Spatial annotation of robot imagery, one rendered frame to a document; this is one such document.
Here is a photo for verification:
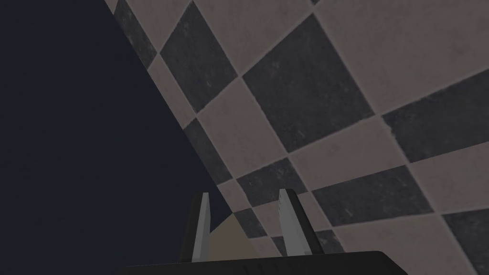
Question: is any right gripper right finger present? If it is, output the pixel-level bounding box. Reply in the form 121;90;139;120
278;188;325;257

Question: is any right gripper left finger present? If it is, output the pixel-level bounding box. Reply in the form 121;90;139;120
179;192;211;264

